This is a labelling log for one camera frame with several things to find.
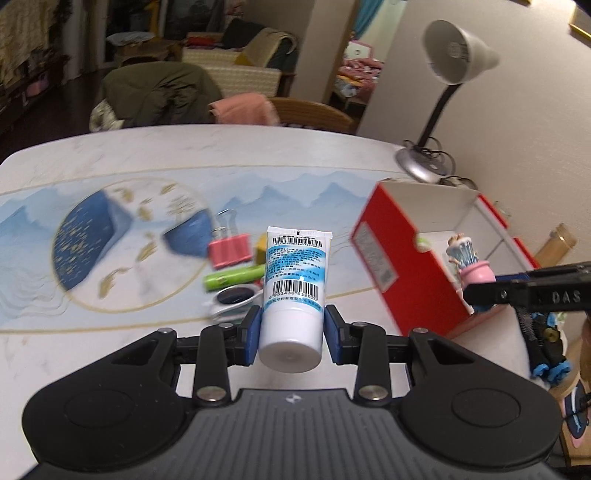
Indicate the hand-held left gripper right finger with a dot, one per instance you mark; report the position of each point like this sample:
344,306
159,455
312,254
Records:
333,334

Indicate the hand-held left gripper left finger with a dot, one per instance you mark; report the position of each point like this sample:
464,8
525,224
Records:
251,337

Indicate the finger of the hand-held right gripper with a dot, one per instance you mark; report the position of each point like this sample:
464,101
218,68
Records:
512,277
498,294

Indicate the figurine with pink base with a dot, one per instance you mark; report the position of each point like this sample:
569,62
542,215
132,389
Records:
475,272

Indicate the green marker pen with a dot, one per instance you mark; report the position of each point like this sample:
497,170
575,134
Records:
231,278

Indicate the white blue cream tube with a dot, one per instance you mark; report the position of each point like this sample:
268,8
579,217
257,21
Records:
293,286

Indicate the red shoe box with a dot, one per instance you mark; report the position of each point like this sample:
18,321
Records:
429,286

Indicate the small yellow box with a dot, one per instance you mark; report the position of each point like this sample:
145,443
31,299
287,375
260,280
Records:
261,251

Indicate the pink binder clip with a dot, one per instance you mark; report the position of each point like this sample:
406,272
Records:
228,251

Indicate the black glove blue fingertips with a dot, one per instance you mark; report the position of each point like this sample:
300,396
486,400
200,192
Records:
542,346

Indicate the amber glass bottle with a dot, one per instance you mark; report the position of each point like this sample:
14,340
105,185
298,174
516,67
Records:
558,240

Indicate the wooden chair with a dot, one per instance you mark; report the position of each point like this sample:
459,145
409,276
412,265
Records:
318,115

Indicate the pink towel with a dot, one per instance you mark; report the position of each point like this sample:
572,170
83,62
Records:
240,108

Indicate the silver desk lamp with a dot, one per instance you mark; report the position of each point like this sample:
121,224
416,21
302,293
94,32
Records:
455,48

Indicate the bed with pink bedding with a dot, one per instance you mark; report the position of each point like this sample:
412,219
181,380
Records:
360,69

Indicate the floral chair cloth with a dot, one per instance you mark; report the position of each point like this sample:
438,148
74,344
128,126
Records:
105,117

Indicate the gold framed picture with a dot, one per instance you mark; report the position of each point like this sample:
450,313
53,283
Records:
581,23

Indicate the olive green jacket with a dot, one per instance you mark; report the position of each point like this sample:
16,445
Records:
152,92

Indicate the beige sofa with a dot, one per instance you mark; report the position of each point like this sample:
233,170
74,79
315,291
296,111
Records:
231,71

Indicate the teal curtain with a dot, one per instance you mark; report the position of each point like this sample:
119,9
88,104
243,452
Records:
374,18

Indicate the pink bag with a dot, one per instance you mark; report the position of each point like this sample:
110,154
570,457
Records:
36,86

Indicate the dark wooden sideboard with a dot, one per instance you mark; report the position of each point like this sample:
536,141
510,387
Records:
27,92

